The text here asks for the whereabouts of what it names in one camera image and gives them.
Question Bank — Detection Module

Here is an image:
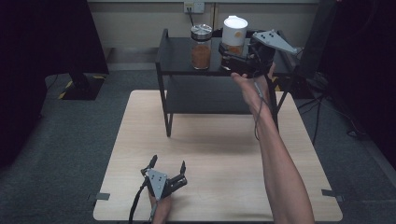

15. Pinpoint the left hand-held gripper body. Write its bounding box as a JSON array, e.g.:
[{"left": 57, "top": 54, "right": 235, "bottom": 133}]
[{"left": 236, "top": 29, "right": 298, "bottom": 78}]

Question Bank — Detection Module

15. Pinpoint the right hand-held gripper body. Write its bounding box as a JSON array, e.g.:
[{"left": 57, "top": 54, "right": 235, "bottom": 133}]
[{"left": 236, "top": 29, "right": 298, "bottom": 78}]

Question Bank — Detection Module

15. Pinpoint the jar with white lid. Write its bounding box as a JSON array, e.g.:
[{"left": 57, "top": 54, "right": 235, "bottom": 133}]
[{"left": 221, "top": 15, "right": 249, "bottom": 57}]

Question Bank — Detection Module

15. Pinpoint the glass jar with silver lid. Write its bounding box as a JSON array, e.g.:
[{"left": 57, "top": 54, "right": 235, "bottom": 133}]
[{"left": 190, "top": 23, "right": 213, "bottom": 71}]

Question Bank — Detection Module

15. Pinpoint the black two-tier shelf rack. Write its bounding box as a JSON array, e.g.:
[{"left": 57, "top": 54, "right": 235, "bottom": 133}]
[{"left": 155, "top": 28, "right": 298, "bottom": 138}]

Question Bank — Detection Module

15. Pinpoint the person's right hand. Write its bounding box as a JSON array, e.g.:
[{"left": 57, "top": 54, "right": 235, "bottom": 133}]
[{"left": 231, "top": 63, "right": 276, "bottom": 118}]

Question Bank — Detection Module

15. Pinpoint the person's left hand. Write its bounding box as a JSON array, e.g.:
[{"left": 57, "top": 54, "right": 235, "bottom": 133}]
[{"left": 148, "top": 192, "right": 173, "bottom": 224}]

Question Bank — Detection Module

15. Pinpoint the dark panel on stand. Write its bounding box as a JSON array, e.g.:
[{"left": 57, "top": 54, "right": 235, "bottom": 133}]
[{"left": 276, "top": 0, "right": 339, "bottom": 100}]

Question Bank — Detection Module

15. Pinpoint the dark curtain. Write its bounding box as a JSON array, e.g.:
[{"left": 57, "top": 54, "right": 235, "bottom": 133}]
[
  {"left": 0, "top": 0, "right": 110, "bottom": 169},
  {"left": 320, "top": 0, "right": 396, "bottom": 171}
]

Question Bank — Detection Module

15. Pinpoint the black stand base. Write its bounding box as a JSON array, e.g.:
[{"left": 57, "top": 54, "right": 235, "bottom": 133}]
[{"left": 58, "top": 73, "right": 106, "bottom": 101}]

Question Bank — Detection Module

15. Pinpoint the right hand-held gripper grey cable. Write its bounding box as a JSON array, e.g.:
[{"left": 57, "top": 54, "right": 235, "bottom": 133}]
[{"left": 253, "top": 78, "right": 272, "bottom": 142}]

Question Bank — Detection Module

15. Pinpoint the black wall socket cable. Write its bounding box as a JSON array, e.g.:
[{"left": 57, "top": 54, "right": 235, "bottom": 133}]
[{"left": 186, "top": 7, "right": 196, "bottom": 27}]

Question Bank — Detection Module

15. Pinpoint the left hand-held gripper black cable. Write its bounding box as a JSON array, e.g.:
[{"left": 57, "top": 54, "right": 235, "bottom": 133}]
[{"left": 129, "top": 182, "right": 149, "bottom": 224}]

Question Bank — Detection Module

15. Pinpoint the white wall socket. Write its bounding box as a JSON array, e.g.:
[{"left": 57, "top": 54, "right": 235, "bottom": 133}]
[{"left": 183, "top": 1, "right": 205, "bottom": 14}]

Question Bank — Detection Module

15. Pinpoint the black floor cable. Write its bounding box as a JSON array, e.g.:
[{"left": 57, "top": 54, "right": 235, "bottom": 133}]
[
  {"left": 297, "top": 92, "right": 367, "bottom": 139},
  {"left": 312, "top": 96, "right": 323, "bottom": 146}
]

